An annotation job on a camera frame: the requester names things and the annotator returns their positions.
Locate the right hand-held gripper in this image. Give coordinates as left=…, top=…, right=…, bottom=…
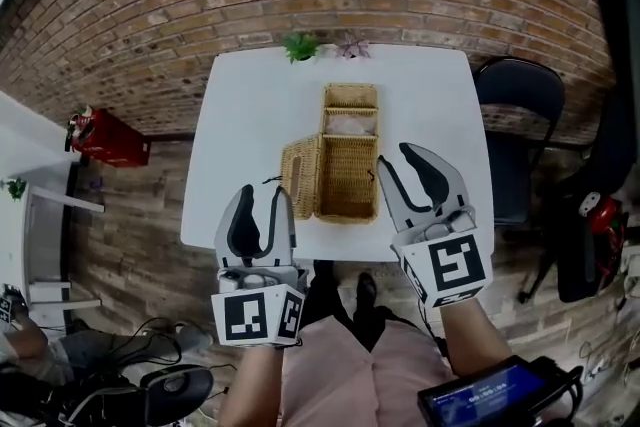
left=377, top=143, right=494, bottom=310

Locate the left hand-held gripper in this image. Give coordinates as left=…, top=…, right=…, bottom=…
left=210, top=185, right=307, bottom=347

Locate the wicker basket with lid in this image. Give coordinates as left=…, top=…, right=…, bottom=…
left=279, top=82, right=380, bottom=225

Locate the person's right forearm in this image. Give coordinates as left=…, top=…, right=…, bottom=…
left=438, top=297, right=515, bottom=380

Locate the person's left forearm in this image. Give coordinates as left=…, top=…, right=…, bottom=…
left=218, top=343, right=287, bottom=427

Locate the person's black shoe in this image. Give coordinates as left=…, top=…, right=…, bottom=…
left=312, top=259, right=341, bottom=296
left=355, top=271, right=380, bottom=317

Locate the white table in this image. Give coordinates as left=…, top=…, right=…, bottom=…
left=179, top=43, right=496, bottom=264

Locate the black folding chair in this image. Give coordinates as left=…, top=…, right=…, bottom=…
left=472, top=57, right=567, bottom=227

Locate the black office chair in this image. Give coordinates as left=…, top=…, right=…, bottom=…
left=517, top=89, right=632, bottom=305

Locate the person's pink clothing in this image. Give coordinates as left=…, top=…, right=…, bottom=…
left=279, top=314, right=455, bottom=427

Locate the purple potted plant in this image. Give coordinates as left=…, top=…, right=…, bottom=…
left=333, top=33, right=372, bottom=61

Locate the red helmet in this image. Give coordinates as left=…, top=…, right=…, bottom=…
left=578, top=192, right=630, bottom=277

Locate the green potted plant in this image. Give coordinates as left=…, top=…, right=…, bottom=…
left=282, top=32, right=321, bottom=65

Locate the black tablet with blue screen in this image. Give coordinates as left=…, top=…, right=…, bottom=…
left=417, top=355, right=552, bottom=427

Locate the white shelf unit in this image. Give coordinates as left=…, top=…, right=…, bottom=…
left=22, top=182, right=106, bottom=312

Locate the small green shelf plant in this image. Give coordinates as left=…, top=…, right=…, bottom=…
left=3, top=177, right=28, bottom=202

